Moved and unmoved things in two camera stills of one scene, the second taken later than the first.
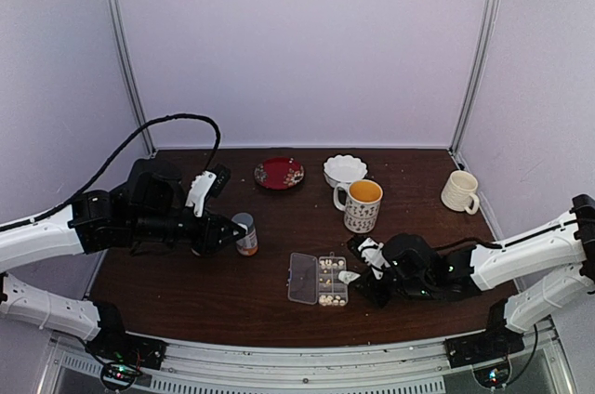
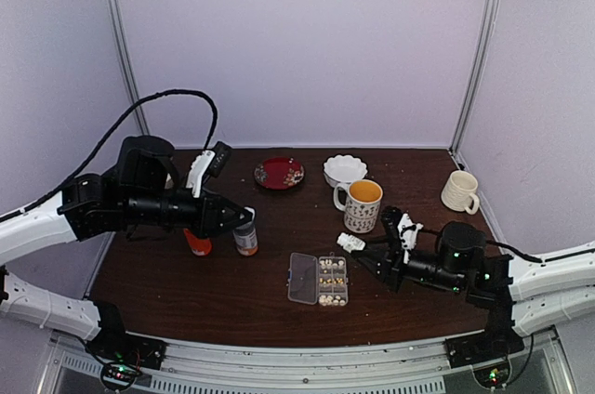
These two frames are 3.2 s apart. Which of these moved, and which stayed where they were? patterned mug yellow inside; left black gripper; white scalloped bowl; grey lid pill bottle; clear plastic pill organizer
Moved: left black gripper
Stayed: grey lid pill bottle; clear plastic pill organizer; patterned mug yellow inside; white scalloped bowl
